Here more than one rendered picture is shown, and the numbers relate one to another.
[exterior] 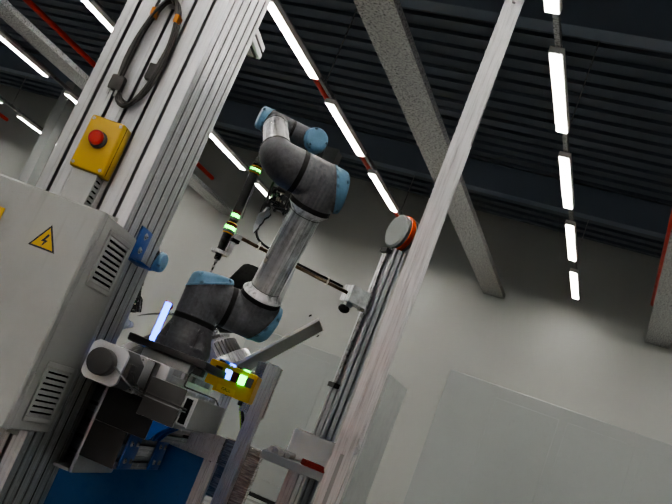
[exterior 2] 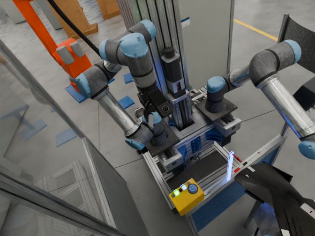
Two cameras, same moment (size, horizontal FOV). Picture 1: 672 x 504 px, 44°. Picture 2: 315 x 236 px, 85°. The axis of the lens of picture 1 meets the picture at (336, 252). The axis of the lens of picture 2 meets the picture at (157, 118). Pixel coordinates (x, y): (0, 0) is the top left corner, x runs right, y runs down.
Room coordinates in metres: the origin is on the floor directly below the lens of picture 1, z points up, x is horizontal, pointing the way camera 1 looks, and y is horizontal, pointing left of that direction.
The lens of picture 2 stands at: (2.97, 0.01, 2.01)
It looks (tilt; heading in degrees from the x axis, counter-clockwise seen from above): 45 degrees down; 157
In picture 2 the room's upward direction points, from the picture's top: 19 degrees counter-clockwise
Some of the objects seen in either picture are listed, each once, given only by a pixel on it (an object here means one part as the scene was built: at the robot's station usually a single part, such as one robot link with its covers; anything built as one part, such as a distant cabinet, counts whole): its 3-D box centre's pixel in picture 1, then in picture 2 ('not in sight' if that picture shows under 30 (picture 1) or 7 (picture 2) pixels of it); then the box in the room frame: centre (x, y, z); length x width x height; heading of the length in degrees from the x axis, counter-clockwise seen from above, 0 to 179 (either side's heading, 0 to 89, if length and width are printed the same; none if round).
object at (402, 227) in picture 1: (401, 233); not in sight; (3.39, -0.23, 1.88); 0.17 x 0.15 x 0.16; 173
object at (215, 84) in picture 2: not in sight; (216, 88); (2.33, 0.78, 1.20); 0.13 x 0.12 x 0.14; 75
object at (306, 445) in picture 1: (312, 449); not in sight; (3.17, -0.20, 0.92); 0.17 x 0.16 x 0.11; 83
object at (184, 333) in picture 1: (187, 335); (157, 133); (2.24, 0.28, 1.09); 0.15 x 0.15 x 0.10
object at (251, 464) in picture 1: (234, 472); not in sight; (3.24, 0.04, 0.73); 0.15 x 0.09 x 0.22; 83
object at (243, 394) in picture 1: (231, 383); (186, 197); (2.66, 0.15, 1.02); 0.16 x 0.10 x 0.11; 83
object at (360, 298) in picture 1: (356, 297); not in sight; (3.35, -0.15, 1.54); 0.10 x 0.07 x 0.08; 118
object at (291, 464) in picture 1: (296, 465); not in sight; (3.10, -0.16, 0.85); 0.36 x 0.24 x 0.03; 173
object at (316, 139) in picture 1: (307, 140); (119, 49); (2.40, 0.21, 1.78); 0.11 x 0.11 x 0.08; 15
